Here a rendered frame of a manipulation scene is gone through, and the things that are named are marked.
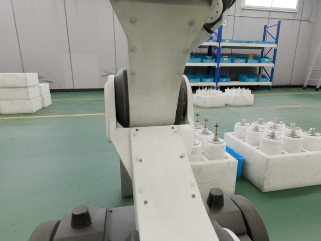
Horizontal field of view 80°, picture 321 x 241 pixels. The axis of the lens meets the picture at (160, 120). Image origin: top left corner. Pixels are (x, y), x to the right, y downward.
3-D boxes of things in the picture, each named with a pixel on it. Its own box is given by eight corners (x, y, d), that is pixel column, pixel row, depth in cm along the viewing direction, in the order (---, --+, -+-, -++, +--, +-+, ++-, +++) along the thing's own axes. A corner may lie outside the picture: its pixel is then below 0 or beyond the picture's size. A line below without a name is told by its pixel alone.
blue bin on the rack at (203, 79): (194, 81, 588) (195, 74, 583) (206, 81, 597) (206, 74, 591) (201, 82, 541) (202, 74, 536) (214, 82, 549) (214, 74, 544)
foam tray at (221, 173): (234, 195, 90) (238, 160, 86) (152, 206, 83) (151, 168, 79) (202, 159, 128) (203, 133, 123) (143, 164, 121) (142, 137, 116)
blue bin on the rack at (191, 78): (181, 82, 579) (181, 74, 573) (193, 82, 587) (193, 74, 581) (187, 82, 531) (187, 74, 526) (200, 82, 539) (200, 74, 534)
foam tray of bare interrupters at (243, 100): (253, 104, 332) (254, 94, 328) (233, 105, 323) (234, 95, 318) (239, 101, 369) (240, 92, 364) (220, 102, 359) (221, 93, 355)
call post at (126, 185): (136, 195, 90) (134, 132, 83) (121, 197, 89) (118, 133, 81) (135, 187, 97) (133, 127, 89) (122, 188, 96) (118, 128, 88)
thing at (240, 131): (251, 154, 119) (255, 125, 114) (237, 155, 117) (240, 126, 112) (242, 148, 128) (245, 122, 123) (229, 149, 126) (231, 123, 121)
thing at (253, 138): (265, 163, 107) (270, 132, 103) (250, 164, 105) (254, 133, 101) (253, 156, 116) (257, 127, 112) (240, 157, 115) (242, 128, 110)
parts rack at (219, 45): (272, 90, 587) (282, 20, 539) (153, 93, 516) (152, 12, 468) (258, 88, 647) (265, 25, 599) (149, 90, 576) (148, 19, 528)
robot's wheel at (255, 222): (266, 289, 52) (277, 227, 47) (250, 293, 51) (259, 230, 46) (227, 230, 71) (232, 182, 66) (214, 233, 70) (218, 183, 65)
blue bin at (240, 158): (243, 178, 105) (245, 158, 102) (224, 180, 103) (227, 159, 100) (216, 155, 133) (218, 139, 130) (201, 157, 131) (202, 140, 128)
